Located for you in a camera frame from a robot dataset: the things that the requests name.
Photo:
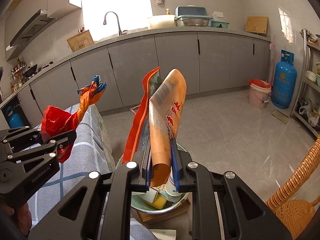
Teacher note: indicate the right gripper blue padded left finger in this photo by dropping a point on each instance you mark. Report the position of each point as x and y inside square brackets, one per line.
[140, 182]

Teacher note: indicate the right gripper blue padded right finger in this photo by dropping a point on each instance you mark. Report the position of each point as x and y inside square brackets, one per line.
[183, 181]

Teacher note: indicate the yellow white sponge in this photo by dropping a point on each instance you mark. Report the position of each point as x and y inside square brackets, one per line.
[153, 198]

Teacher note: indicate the white paper cup blue band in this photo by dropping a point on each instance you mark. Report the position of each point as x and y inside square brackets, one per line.
[170, 188]

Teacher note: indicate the red orange foil wrapper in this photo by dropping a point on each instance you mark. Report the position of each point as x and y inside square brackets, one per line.
[141, 114]

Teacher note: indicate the red plastic bag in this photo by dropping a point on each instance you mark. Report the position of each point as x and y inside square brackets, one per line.
[56, 121]

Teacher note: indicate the orange snack wrapper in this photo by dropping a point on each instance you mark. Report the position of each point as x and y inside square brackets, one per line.
[165, 110]

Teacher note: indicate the curved kitchen faucet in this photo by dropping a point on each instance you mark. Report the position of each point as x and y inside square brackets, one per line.
[111, 25]

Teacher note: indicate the person's left hand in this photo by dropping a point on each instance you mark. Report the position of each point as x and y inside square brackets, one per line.
[24, 220]

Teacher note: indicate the green enamel basin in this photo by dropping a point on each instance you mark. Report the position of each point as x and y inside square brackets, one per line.
[172, 202]

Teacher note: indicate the blue gas cylinder under counter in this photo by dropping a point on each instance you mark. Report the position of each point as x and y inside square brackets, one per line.
[14, 119]

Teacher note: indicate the blue checked tablecloth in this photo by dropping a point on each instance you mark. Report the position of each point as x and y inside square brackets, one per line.
[88, 198]

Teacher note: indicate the spice rack with bottles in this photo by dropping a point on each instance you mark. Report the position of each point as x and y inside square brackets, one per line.
[17, 79]

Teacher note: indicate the black wok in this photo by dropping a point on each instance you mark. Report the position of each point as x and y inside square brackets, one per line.
[30, 71]

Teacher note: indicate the grey base cabinets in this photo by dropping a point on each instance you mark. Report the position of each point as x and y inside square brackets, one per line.
[212, 60]

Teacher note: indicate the pink bucket red liner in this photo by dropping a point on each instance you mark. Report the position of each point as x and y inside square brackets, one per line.
[259, 91]

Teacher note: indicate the blue gas cylinder right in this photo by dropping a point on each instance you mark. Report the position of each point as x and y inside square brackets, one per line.
[284, 80]

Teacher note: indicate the wooden cutting board left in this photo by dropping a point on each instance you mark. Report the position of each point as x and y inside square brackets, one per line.
[80, 41]

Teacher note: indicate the wooden cutting board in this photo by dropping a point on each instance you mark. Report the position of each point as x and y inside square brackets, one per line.
[256, 24]
[80, 41]

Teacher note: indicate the metal storage shelf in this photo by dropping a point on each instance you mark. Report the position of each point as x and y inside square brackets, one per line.
[306, 106]

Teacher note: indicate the small green basin on counter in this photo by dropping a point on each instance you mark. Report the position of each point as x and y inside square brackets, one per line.
[219, 24]

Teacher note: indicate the white basin on counter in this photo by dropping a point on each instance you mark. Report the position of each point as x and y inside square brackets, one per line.
[161, 21]

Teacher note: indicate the range hood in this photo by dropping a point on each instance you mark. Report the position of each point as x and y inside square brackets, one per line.
[33, 27]

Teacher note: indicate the blue dish rack box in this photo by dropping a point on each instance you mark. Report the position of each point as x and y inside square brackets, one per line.
[192, 16]

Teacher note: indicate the wooden cutting board right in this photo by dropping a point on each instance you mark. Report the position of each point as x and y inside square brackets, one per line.
[256, 24]

